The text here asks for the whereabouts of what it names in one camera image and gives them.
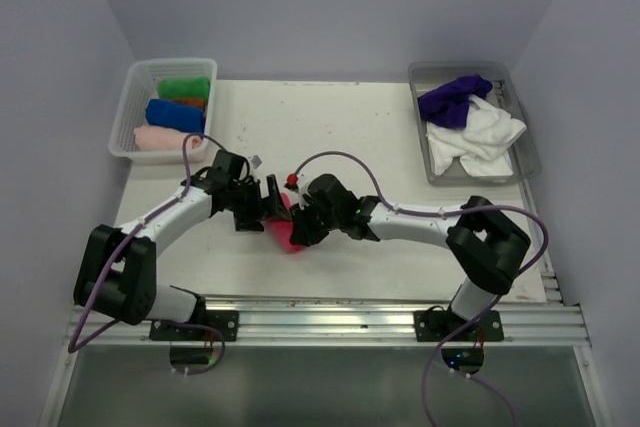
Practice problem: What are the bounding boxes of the aluminium mounting rail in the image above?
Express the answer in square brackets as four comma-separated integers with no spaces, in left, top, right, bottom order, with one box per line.
[63,296,591,346]

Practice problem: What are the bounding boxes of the pink red towel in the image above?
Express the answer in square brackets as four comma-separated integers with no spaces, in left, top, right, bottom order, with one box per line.
[264,193,305,254]

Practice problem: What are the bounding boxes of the orange rolled towel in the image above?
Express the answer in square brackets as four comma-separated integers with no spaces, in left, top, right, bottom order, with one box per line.
[173,97,208,112]

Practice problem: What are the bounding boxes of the white towel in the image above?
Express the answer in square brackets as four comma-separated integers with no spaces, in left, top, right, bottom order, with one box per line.
[426,95,527,178]

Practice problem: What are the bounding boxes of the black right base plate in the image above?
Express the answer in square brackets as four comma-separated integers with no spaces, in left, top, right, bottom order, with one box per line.
[413,306,505,343]

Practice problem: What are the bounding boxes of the purple towel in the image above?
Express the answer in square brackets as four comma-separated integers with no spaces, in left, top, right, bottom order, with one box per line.
[418,75,493,130]

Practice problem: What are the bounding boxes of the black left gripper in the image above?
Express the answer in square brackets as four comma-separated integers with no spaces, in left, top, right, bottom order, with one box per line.
[228,174,290,231]

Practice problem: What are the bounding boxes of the clear plastic bin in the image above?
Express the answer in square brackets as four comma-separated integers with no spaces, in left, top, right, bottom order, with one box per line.
[408,61,541,187]

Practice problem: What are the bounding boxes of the white plastic basket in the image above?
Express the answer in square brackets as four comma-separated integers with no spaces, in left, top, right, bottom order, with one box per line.
[108,58,217,165]

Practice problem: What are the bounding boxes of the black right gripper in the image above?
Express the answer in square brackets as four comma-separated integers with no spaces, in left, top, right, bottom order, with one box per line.
[290,196,342,247]

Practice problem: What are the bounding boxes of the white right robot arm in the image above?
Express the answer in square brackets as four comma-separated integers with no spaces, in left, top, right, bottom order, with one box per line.
[285,174,531,340]

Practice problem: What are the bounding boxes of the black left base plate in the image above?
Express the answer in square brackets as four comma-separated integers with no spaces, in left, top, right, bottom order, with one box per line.
[149,310,240,342]

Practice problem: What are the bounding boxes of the blue rolled towel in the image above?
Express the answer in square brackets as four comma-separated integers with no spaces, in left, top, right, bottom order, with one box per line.
[145,99,205,134]

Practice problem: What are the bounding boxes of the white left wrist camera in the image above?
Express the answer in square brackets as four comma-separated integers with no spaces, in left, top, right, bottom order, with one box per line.
[249,155,262,170]

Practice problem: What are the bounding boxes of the light pink rolled towel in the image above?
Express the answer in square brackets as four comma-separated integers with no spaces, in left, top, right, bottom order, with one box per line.
[134,125,203,152]

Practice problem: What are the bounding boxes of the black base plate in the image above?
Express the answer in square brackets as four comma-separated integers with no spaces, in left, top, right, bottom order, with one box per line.
[149,310,240,342]
[413,306,505,343]

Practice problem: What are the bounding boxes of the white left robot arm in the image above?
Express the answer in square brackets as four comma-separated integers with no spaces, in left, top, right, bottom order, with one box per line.
[73,150,290,340]

